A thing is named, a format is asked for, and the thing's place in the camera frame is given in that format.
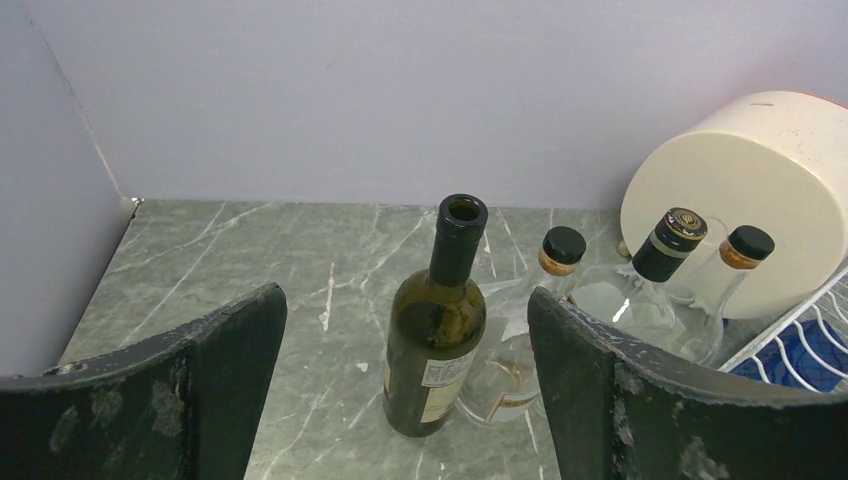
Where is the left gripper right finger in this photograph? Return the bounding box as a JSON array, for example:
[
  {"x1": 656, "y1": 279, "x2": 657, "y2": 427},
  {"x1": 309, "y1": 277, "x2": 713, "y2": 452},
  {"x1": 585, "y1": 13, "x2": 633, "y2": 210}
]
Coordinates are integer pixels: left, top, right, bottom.
[{"x1": 527, "y1": 288, "x2": 847, "y2": 479}]

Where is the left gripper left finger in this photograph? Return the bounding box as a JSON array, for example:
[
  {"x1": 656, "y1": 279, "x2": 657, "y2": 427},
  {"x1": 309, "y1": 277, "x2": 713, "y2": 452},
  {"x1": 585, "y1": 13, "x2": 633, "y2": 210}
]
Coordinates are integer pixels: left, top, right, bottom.
[{"x1": 1, "y1": 283, "x2": 287, "y2": 479}]

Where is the dark bottle black cap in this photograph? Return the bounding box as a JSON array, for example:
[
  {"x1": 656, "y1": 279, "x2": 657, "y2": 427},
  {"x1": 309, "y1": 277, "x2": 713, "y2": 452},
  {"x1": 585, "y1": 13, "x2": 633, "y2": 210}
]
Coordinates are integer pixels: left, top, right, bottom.
[{"x1": 566, "y1": 207, "x2": 709, "y2": 349}]

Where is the clear flask bottle black cap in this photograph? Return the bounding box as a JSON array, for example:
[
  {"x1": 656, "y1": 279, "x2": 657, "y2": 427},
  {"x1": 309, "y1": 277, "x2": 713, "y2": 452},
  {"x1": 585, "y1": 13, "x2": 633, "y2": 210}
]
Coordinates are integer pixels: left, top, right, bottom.
[{"x1": 669, "y1": 225, "x2": 775, "y2": 364}]

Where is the blue plastic tray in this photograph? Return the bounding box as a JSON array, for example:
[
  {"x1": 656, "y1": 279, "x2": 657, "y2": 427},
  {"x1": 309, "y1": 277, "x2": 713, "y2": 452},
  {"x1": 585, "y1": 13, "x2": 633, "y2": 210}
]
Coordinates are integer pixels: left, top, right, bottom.
[{"x1": 756, "y1": 319, "x2": 847, "y2": 393}]

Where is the green wine bottle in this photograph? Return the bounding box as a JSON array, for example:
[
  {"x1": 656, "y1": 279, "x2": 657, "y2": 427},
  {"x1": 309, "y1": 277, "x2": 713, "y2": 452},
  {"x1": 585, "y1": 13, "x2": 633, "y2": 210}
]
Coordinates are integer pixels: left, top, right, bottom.
[{"x1": 383, "y1": 193, "x2": 488, "y2": 438}]

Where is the cream cylindrical container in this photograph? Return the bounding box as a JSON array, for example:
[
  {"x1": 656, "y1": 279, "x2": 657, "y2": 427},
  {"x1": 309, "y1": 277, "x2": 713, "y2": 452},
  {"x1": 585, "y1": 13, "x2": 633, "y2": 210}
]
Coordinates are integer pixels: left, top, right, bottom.
[{"x1": 620, "y1": 91, "x2": 847, "y2": 320}]

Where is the white wire wine rack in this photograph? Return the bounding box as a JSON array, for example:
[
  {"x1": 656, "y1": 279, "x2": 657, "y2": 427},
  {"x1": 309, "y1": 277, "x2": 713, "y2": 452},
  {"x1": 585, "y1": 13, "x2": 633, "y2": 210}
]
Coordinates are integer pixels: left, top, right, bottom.
[{"x1": 719, "y1": 263, "x2": 847, "y2": 394}]

